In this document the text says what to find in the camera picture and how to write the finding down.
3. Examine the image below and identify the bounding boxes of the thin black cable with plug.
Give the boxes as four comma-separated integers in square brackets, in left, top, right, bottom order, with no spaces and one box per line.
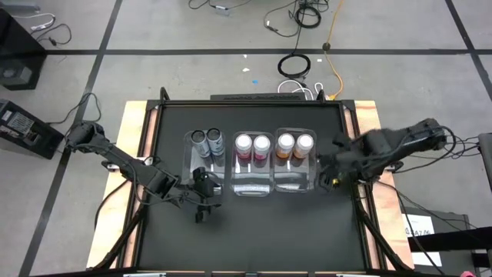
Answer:
[29,23,73,48]

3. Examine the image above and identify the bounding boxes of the white paper sheet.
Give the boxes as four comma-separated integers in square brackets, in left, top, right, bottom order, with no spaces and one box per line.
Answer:
[401,213,443,268]

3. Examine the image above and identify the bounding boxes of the black tangled cables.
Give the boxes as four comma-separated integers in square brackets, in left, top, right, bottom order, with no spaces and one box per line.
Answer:
[441,130,481,162]

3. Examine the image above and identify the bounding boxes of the grey post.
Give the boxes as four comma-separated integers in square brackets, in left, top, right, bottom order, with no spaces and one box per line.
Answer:
[477,132,492,193]

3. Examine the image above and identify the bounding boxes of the black looped cable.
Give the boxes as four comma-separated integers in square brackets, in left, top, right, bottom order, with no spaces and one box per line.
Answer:
[45,92,102,126]

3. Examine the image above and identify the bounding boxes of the white-capped pink bottle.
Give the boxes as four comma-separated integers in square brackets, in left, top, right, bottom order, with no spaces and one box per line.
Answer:
[234,133,254,160]
[252,134,272,161]

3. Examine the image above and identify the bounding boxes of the black electronics box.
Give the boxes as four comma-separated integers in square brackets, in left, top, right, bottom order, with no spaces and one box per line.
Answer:
[0,98,65,161]

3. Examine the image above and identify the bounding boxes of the orange cable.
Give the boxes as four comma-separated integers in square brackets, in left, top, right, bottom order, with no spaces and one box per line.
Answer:
[321,0,345,102]

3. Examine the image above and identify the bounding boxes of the black cabinet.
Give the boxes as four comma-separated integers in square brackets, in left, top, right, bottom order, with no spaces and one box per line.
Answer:
[0,7,48,92]

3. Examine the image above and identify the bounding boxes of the thin black hanging cable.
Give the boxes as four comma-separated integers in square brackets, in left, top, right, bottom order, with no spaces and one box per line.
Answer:
[292,0,307,55]

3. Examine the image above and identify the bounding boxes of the black cable with grey plug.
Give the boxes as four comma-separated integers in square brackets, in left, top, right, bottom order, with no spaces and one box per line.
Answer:
[187,0,236,15]

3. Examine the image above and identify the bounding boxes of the thin white cable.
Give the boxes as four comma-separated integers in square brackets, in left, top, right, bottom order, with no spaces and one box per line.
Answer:
[13,12,57,32]

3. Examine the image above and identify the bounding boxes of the black braided cable bundle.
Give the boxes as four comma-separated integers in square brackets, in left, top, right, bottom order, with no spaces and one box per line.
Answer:
[91,180,150,270]
[351,184,409,272]

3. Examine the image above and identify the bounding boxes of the dark grey box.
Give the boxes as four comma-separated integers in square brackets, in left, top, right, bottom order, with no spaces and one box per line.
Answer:
[399,207,473,277]

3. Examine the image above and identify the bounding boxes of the black coiled cable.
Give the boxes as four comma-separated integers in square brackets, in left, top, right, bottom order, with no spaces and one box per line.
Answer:
[277,52,311,80]
[294,3,322,30]

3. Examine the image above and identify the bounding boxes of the wooden table board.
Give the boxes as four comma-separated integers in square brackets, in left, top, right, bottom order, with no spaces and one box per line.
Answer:
[86,100,415,270]

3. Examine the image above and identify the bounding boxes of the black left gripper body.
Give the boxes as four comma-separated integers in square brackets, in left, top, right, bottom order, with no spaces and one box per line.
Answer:
[185,167,223,207]

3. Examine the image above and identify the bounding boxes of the clear plastic bin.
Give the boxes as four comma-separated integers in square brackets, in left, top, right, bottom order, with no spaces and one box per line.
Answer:
[181,130,227,197]
[230,131,275,198]
[274,128,321,193]

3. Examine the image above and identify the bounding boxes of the black cable with white plug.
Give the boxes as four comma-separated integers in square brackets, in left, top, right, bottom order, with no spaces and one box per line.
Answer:
[263,0,303,39]

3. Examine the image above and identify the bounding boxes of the orange bottle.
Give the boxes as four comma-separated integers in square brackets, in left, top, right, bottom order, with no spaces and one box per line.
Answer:
[294,133,315,160]

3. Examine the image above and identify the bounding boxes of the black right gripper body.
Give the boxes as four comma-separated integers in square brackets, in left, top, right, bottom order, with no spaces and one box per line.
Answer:
[320,133,361,182]

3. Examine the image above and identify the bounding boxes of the black bar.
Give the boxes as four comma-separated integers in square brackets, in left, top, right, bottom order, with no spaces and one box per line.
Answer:
[407,225,492,253]

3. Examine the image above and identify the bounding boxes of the black table frame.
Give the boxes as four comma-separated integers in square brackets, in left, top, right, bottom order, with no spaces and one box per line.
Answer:
[117,87,404,271]

